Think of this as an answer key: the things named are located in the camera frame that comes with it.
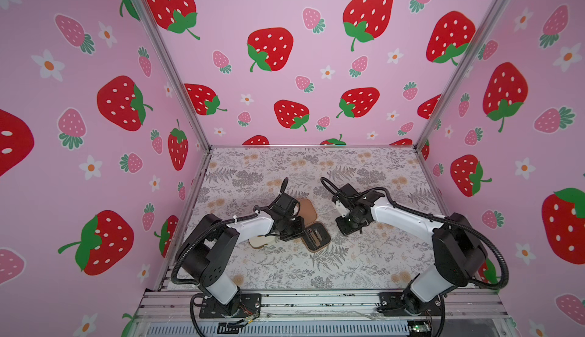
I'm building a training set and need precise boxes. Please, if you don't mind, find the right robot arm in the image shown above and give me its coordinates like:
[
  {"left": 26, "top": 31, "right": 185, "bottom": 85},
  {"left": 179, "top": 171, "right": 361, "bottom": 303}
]
[{"left": 322, "top": 179, "right": 510, "bottom": 316}]

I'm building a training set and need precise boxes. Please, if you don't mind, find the cream nail clipper case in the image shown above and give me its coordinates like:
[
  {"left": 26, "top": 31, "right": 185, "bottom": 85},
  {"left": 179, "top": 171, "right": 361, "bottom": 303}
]
[{"left": 248, "top": 236, "right": 277, "bottom": 250}]

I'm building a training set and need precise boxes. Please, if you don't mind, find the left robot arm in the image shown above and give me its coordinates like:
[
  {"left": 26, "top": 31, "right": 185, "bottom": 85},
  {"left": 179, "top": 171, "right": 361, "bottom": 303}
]
[{"left": 171, "top": 192, "right": 305, "bottom": 314}]

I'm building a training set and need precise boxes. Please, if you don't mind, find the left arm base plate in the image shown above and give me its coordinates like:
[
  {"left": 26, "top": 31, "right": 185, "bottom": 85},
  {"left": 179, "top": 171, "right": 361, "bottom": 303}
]
[{"left": 199, "top": 292, "right": 262, "bottom": 319}]

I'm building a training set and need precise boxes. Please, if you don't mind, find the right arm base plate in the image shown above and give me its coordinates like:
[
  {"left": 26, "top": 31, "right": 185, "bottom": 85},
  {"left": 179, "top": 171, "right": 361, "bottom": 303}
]
[{"left": 376, "top": 292, "right": 444, "bottom": 317}]

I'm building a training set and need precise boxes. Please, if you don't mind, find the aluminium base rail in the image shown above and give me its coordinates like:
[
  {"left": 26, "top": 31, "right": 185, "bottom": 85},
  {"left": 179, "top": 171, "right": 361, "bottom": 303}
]
[{"left": 136, "top": 288, "right": 509, "bottom": 323}]

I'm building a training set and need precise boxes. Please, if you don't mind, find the dark brown nail clipper case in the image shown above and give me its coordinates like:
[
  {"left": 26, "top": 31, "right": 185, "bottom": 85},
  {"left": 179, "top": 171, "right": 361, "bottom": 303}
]
[{"left": 298, "top": 198, "right": 332, "bottom": 253}]

